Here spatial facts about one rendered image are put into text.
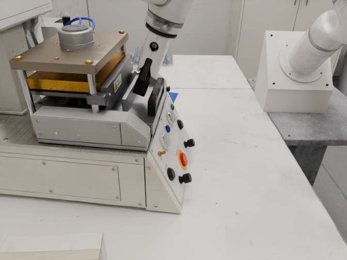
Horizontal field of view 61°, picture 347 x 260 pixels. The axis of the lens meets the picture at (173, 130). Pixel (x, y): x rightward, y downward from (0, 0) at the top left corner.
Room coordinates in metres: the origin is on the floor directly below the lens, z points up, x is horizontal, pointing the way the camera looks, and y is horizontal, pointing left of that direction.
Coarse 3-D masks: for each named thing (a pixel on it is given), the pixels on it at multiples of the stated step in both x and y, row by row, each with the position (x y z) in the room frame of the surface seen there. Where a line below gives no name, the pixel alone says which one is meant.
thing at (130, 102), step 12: (132, 84) 0.70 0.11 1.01; (120, 96) 0.71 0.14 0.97; (132, 96) 0.68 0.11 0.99; (144, 96) 0.71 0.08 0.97; (36, 108) 0.63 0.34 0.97; (120, 108) 0.64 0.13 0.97; (132, 108) 0.64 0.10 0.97; (144, 108) 0.65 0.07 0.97; (156, 108) 0.65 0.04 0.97; (144, 120) 0.59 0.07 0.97; (156, 120) 0.62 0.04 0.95
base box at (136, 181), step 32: (0, 160) 0.55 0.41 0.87; (32, 160) 0.54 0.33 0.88; (64, 160) 0.53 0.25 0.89; (96, 160) 0.52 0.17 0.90; (128, 160) 0.52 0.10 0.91; (0, 192) 0.55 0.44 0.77; (32, 192) 0.54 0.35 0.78; (64, 192) 0.53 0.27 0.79; (96, 192) 0.53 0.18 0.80; (128, 192) 0.52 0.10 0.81; (160, 192) 0.51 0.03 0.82
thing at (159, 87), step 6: (162, 78) 0.74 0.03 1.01; (156, 84) 0.70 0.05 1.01; (162, 84) 0.72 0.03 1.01; (156, 90) 0.67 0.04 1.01; (162, 90) 0.74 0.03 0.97; (150, 96) 0.63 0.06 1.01; (156, 96) 0.63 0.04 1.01; (150, 102) 0.61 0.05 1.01; (156, 102) 0.62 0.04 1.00; (150, 108) 0.61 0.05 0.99; (150, 114) 0.61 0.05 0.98
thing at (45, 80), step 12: (120, 60) 0.75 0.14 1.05; (36, 72) 0.64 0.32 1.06; (48, 72) 0.64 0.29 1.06; (60, 72) 0.65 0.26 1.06; (108, 72) 0.65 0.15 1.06; (36, 84) 0.61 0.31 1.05; (48, 84) 0.60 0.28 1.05; (60, 84) 0.60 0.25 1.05; (72, 84) 0.60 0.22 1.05; (84, 84) 0.59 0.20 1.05; (96, 84) 0.59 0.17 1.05; (72, 96) 0.60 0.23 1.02; (84, 96) 0.59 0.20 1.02
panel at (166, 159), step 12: (168, 96) 0.82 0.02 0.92; (168, 108) 0.78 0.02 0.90; (156, 132) 0.61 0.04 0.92; (180, 132) 0.77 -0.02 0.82; (156, 144) 0.58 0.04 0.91; (180, 144) 0.72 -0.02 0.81; (156, 156) 0.54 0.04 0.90; (168, 156) 0.60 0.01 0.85; (168, 168) 0.56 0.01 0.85; (180, 168) 0.63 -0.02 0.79; (168, 180) 0.53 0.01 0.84; (180, 192) 0.56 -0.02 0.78; (180, 204) 0.52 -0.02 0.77
